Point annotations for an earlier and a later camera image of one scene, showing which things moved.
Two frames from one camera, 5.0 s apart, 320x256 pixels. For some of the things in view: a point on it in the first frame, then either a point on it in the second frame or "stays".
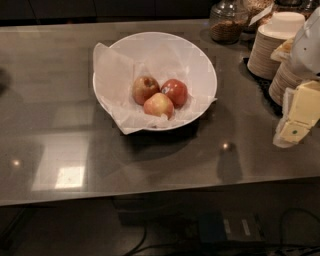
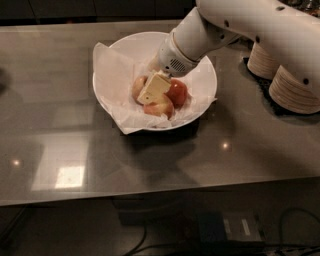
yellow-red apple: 158,104 stays
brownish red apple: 143,88 stays
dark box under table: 230,226 stays
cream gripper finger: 304,112 to 183,47
